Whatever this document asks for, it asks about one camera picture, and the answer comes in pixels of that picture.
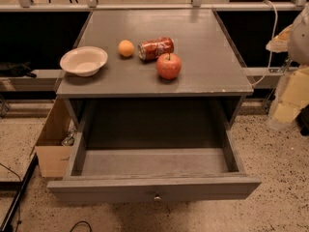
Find small orange fruit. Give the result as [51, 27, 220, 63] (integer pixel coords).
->
[118, 40, 134, 57]

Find red soda can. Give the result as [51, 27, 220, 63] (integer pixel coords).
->
[138, 37, 174, 61]

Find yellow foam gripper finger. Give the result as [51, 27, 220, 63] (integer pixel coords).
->
[266, 25, 292, 53]
[267, 66, 309, 130]

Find open grey top drawer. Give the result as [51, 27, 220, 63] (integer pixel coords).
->
[47, 130, 261, 204]

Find metal drawer knob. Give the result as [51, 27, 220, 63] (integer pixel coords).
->
[154, 193, 162, 202]

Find black bag on shelf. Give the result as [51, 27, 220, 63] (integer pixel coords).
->
[0, 62, 37, 78]

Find black cable on floor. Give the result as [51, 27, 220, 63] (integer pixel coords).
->
[69, 220, 94, 232]

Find grey wooden cabinet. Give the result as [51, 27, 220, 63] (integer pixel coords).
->
[55, 9, 255, 150]

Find cardboard box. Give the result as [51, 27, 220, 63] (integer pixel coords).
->
[34, 99, 72, 178]

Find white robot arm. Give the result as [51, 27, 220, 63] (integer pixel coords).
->
[266, 6, 309, 130]

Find white paper bowl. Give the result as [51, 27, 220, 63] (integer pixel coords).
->
[60, 46, 108, 77]

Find black floor rail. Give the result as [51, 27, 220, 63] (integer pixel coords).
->
[0, 155, 39, 232]

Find white cable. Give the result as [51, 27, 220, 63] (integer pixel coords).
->
[249, 0, 279, 89]

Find red apple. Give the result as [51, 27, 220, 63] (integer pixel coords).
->
[156, 53, 182, 80]

